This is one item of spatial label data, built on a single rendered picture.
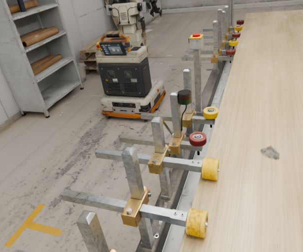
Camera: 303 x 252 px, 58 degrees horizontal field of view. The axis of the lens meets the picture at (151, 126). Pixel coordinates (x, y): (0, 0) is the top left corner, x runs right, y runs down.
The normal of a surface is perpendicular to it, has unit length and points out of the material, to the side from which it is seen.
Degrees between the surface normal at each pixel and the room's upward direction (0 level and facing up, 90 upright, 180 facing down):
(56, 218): 0
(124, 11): 82
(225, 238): 0
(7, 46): 90
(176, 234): 0
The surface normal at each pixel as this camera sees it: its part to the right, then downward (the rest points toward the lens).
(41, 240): -0.12, -0.84
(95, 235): 0.93, 0.08
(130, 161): -0.33, 0.54
